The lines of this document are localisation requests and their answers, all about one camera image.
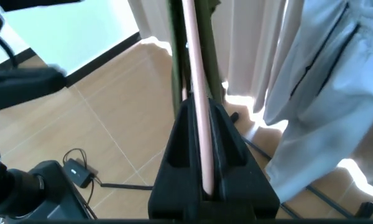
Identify pink clothes hanger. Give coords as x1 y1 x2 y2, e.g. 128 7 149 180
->
182 0 216 197

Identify green long-sleeved shirt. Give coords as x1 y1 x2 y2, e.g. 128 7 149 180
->
167 0 226 118

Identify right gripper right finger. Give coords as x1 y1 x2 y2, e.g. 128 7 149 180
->
208 98 281 219

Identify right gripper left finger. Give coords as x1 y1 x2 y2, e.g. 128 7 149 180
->
147 96 205 219

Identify black power adapter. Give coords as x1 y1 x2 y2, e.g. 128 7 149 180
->
63 157 95 189

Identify black clothes rack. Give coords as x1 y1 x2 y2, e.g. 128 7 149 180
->
229 111 373 219

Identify beige curtain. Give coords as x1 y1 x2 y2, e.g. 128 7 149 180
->
127 0 373 189

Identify pale grey shorts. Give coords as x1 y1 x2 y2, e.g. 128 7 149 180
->
262 0 373 203

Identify black cable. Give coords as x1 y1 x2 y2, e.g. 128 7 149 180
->
93 175 154 191

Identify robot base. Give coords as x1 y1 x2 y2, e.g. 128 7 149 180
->
0 146 94 224

